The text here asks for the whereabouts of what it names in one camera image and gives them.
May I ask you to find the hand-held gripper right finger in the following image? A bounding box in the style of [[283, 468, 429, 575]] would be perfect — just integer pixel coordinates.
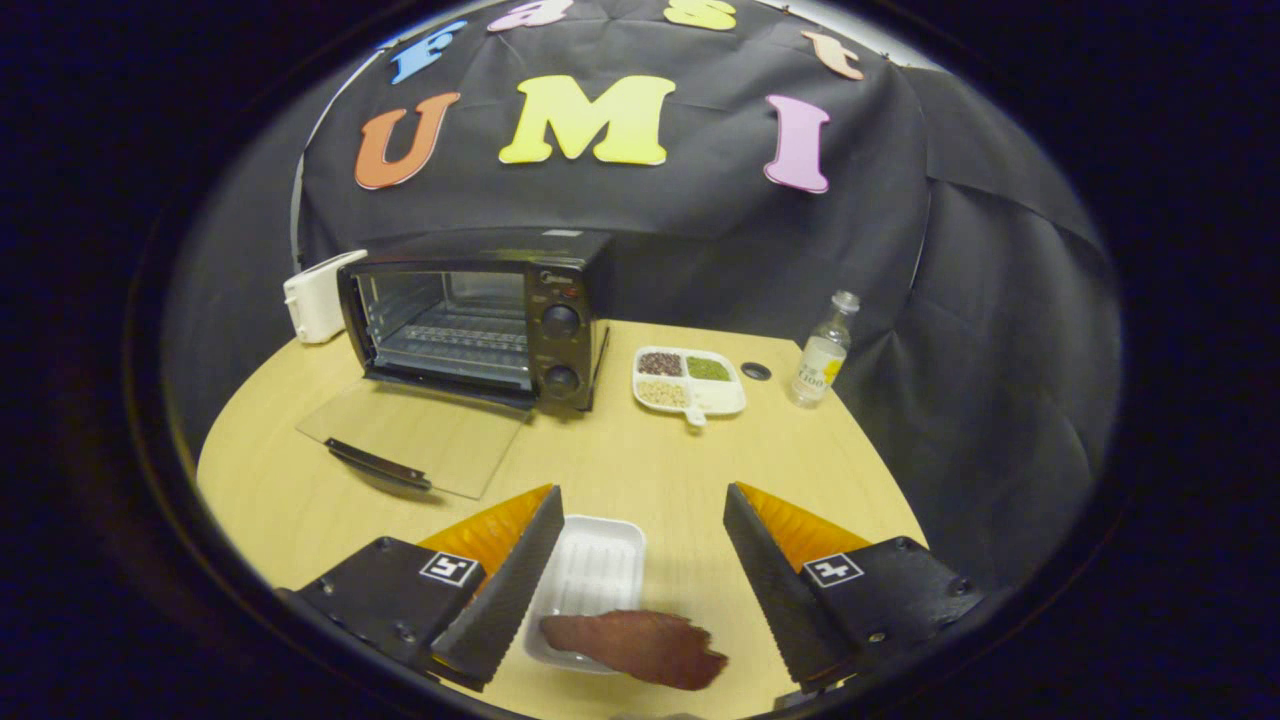
[[722, 482, 986, 693]]

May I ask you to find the white foam tray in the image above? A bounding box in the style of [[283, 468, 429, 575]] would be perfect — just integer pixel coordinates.
[[522, 515, 647, 674]]

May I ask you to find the black toaster oven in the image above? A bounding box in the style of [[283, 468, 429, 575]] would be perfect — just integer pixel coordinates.
[[297, 228, 616, 501]]

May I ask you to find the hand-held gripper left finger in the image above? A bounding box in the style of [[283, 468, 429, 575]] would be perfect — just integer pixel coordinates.
[[283, 484, 566, 693]]

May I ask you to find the clear glass bottle yellow label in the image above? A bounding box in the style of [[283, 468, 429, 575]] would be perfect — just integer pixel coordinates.
[[791, 290, 861, 409]]

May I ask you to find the red raw meat slice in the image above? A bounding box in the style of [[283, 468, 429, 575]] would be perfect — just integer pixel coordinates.
[[540, 610, 729, 691]]

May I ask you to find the white bread toaster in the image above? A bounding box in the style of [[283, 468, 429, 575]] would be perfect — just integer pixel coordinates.
[[283, 249, 369, 345]]

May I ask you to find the white divided plate with grains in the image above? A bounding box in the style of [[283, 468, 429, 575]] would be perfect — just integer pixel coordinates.
[[632, 346, 748, 429]]

